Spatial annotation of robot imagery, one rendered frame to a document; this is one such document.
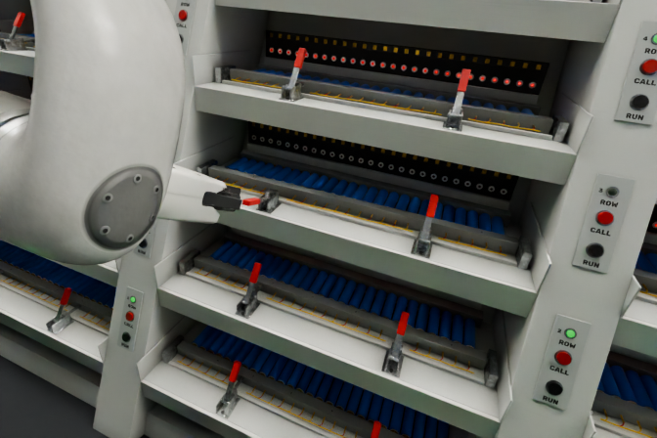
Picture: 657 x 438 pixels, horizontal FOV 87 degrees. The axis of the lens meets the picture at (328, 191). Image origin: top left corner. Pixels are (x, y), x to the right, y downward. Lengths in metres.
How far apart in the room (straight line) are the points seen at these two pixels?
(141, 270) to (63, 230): 0.57
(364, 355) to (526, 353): 0.23
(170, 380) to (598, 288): 0.74
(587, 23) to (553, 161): 0.18
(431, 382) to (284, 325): 0.25
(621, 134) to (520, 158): 0.11
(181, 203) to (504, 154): 0.42
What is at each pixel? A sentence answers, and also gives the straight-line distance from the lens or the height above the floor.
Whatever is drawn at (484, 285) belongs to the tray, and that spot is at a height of 0.51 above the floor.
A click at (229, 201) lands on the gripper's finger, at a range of 0.39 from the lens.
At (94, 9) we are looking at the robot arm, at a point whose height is 0.68.
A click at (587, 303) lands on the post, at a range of 0.58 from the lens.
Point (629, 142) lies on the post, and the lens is 0.58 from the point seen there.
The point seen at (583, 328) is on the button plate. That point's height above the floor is 0.50.
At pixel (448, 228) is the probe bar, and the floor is 0.57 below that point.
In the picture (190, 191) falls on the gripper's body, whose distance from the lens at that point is 0.35.
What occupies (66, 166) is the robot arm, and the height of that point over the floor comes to 0.61.
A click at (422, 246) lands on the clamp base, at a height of 0.54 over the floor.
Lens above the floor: 0.64
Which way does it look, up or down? 5 degrees down
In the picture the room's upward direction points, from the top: 13 degrees clockwise
